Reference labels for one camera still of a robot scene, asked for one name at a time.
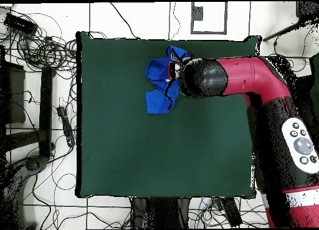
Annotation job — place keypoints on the blue laundry item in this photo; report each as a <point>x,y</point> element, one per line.
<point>157,75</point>

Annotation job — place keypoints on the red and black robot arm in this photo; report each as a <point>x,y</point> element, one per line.
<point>249,75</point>

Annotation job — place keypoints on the dark green table cloth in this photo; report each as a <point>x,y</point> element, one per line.
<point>316,90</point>
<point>124,152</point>

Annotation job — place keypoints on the black rod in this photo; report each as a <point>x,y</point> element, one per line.
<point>281,31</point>

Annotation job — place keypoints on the black power strip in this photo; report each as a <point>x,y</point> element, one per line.
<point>66,127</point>

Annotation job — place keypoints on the black box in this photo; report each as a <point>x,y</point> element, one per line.
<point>302,95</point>
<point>15,95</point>

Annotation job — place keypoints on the black stand bar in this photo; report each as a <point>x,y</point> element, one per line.
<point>45,110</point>

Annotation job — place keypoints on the black rectangular device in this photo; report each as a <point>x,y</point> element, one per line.
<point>231,212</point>

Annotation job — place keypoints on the black power brick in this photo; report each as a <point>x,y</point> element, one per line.
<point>20,24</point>

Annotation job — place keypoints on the grey stand foot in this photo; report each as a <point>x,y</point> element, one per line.
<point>35,164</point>

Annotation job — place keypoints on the grey floor frame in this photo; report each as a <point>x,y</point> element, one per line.
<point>192,18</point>

